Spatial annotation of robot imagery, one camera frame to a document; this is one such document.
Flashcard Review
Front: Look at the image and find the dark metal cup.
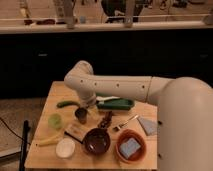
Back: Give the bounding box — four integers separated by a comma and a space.
75, 108, 87, 124

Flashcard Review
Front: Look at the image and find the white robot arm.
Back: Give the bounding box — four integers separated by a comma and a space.
64, 61, 213, 171

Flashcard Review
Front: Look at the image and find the beige wooden block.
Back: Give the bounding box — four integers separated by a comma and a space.
65, 124, 85, 140

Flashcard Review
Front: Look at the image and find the green cucumber toy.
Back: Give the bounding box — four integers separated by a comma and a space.
56, 101, 80, 108

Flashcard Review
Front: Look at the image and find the green plastic tray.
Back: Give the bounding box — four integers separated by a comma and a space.
96, 97, 135, 110

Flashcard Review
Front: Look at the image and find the dark brown pan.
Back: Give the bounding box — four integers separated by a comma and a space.
65, 128, 111, 155

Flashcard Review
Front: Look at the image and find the light green cup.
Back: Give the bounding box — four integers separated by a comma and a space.
48, 113, 62, 130

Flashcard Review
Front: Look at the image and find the orange brown bowl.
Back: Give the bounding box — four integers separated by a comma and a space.
115, 129, 147, 164

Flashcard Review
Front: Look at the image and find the yellow banana toy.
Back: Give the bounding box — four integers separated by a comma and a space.
36, 136, 62, 147

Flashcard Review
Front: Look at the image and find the white small bowl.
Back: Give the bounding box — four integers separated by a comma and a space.
56, 138, 75, 158

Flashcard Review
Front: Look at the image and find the blue sponge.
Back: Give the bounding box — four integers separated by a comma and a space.
119, 138, 141, 159

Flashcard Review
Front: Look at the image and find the blue grey cloth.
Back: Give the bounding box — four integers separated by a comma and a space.
137, 117, 157, 136

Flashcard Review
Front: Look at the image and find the black stand post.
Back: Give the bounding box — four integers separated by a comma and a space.
19, 120, 30, 171

